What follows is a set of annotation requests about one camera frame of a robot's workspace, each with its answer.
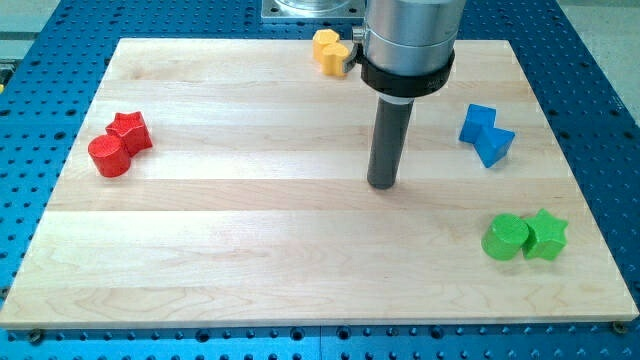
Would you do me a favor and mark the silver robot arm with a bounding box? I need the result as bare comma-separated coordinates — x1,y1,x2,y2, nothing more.
342,0,465,105

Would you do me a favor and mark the red star block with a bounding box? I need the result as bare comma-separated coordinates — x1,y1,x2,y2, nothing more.
105,112,153,157

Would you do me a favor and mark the green star block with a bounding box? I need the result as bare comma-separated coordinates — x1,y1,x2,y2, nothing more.
522,208,568,261

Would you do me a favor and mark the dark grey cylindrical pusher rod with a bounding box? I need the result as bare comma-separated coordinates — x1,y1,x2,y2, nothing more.
367,94,414,189

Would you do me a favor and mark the wooden board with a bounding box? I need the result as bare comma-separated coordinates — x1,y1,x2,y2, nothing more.
1,38,638,329

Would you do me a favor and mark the yellow heart block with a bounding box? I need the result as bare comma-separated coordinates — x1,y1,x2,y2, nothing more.
320,43,350,76

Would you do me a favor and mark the yellow hexagon block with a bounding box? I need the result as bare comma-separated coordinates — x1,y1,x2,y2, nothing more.
312,29,340,63

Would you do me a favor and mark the blue cube block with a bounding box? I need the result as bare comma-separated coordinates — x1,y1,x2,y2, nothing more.
459,104,497,143

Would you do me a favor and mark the blue triangle block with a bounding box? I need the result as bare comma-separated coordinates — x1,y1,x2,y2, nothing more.
474,127,515,168

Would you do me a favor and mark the green cylinder block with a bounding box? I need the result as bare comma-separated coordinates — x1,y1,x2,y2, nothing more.
481,213,529,261

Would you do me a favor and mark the red cylinder block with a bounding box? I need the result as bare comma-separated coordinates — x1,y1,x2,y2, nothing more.
88,134,131,178

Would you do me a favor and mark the blue perforated table plate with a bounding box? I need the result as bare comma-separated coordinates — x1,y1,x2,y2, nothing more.
1,1,639,359

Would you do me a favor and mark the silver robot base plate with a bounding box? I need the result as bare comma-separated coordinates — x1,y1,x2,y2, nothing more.
260,0,366,22

